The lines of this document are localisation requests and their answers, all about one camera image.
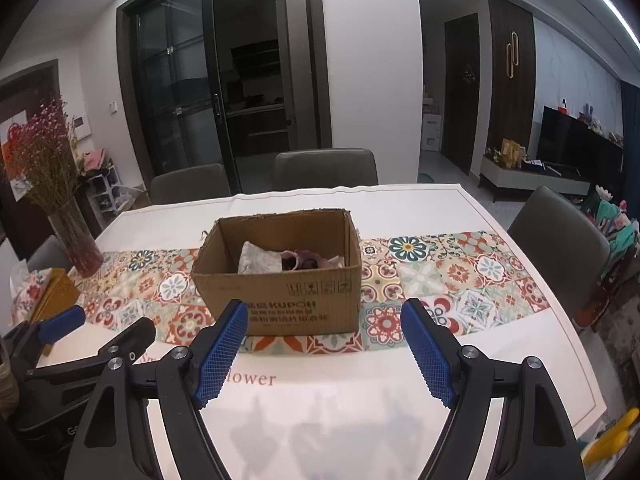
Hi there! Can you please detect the brown cardboard box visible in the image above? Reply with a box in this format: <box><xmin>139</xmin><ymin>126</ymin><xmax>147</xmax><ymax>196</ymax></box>
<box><xmin>191</xmin><ymin>209</ymin><xmax>362</xmax><ymax>336</ymax></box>

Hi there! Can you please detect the white shelf rack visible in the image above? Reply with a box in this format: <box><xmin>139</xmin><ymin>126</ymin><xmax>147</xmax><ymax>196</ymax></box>
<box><xmin>85</xmin><ymin>157</ymin><xmax>138</xmax><ymax>230</ymax></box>

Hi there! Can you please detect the grey dining chair left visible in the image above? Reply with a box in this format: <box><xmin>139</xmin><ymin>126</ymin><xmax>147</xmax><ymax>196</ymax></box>
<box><xmin>150</xmin><ymin>162</ymin><xmax>231</xmax><ymax>205</ymax></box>

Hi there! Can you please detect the black television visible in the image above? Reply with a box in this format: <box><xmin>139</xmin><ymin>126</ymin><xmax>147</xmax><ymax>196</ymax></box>
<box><xmin>537</xmin><ymin>106</ymin><xmax>623</xmax><ymax>182</ymax></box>

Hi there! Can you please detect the grey dining chair right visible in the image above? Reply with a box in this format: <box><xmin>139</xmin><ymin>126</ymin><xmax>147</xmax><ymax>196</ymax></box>
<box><xmin>508</xmin><ymin>186</ymin><xmax>611</xmax><ymax>327</ymax></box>

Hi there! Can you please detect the floral linen pouch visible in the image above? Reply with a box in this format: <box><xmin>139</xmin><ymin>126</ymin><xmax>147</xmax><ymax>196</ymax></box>
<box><xmin>238</xmin><ymin>240</ymin><xmax>283</xmax><ymax>274</ymax></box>

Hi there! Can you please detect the grey dining chair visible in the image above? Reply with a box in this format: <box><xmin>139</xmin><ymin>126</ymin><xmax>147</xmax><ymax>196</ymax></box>
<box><xmin>150</xmin><ymin>162</ymin><xmax>231</xmax><ymax>205</ymax></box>
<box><xmin>272</xmin><ymin>148</ymin><xmax>378</xmax><ymax>191</ymax></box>
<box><xmin>508</xmin><ymin>186</ymin><xmax>611</xmax><ymax>327</ymax></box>

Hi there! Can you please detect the white patterned tablecloth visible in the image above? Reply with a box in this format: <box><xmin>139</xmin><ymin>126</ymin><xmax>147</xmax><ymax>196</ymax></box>
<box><xmin>43</xmin><ymin>184</ymin><xmax>605</xmax><ymax>479</ymax></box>

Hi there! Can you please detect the white tv cabinet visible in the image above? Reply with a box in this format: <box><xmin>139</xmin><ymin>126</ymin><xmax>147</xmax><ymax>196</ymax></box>
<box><xmin>478</xmin><ymin>157</ymin><xmax>590</xmax><ymax>200</ymax></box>

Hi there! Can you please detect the mauve fleece towel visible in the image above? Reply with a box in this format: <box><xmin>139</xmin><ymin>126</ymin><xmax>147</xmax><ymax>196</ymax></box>
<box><xmin>281</xmin><ymin>249</ymin><xmax>345</xmax><ymax>271</ymax></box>

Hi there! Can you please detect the grey dining chair middle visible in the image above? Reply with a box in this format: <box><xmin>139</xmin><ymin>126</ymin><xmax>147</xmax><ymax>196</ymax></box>
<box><xmin>272</xmin><ymin>148</ymin><xmax>378</xmax><ymax>191</ymax></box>

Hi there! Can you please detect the glass vase with dried flowers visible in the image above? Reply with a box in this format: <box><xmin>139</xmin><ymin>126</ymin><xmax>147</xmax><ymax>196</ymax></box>
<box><xmin>4</xmin><ymin>96</ymin><xmax>103</xmax><ymax>278</ymax></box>

